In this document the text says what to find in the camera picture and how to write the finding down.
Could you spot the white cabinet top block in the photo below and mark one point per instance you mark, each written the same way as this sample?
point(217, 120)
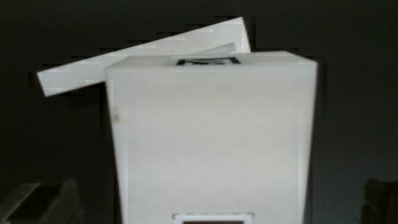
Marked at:
point(212, 125)

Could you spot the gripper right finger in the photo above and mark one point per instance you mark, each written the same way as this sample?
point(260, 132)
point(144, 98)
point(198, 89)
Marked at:
point(379, 212)

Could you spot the white cabinet body box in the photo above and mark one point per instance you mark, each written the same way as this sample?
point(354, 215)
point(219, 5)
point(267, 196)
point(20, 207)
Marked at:
point(217, 39)

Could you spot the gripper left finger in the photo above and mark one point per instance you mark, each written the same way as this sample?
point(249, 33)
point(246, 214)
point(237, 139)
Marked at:
point(43, 204)

